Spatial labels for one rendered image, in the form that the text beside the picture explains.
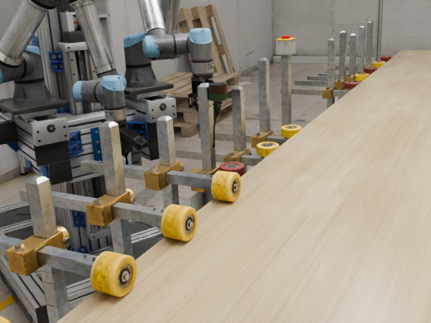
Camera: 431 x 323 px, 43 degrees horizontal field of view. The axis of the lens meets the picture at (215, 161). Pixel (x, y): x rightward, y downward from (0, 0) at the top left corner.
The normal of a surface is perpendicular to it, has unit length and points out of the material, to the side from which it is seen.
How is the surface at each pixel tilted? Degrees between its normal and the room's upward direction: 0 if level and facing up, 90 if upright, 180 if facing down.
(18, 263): 90
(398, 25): 90
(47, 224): 90
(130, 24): 90
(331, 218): 0
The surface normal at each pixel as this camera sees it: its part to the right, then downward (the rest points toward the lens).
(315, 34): -0.43, 0.31
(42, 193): 0.89, 0.10
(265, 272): -0.05, -0.95
